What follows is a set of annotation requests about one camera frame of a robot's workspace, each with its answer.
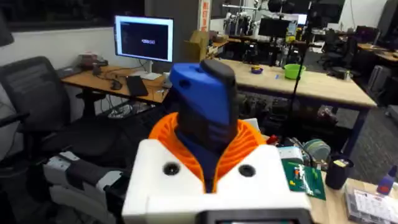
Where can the white orange right gripper right finger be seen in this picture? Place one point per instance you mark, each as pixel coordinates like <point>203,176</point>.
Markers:
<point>264,182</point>

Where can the white orange right gripper left finger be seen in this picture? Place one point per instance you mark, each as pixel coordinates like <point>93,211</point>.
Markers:
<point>155,180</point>

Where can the blue electric screwdriver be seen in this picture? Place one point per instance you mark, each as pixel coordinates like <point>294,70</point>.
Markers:
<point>202,93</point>

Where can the grey tape roll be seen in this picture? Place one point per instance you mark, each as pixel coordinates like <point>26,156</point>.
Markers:
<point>317,150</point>

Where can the black cup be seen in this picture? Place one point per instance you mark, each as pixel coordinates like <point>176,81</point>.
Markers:
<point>338,171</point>

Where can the black keyboard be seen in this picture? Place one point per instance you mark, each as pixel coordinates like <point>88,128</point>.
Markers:
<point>136,85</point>

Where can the black computer mouse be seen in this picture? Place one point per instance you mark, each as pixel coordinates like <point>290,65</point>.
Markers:
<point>116,84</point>

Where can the large wooden table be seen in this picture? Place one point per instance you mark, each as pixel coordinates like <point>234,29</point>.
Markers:
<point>311,85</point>

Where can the clear plastic box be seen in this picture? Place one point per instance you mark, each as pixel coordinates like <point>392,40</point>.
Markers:
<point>371,203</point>

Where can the black tripod pole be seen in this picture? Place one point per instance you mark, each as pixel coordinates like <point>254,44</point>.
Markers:
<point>298,77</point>

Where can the wooden desk with black legs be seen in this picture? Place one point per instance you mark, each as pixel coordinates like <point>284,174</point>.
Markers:
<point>102,82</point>

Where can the small purple yellow tub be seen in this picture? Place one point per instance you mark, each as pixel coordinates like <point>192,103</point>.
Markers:
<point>257,69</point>

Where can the green plastic bowl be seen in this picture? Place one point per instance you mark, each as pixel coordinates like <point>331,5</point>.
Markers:
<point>294,71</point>

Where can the small blue glue bottle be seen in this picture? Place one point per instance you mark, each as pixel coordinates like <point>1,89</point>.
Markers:
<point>387,182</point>

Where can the black office chair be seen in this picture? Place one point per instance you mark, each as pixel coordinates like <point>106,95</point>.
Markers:
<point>40,102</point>

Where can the cardboard box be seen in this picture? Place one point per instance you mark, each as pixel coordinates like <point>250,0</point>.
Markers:
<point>196,46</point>

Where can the black monitor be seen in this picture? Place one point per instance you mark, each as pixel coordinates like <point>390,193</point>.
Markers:
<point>273,27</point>

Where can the computer monitor with white frame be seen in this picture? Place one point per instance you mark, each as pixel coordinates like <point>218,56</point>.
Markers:
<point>144,39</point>

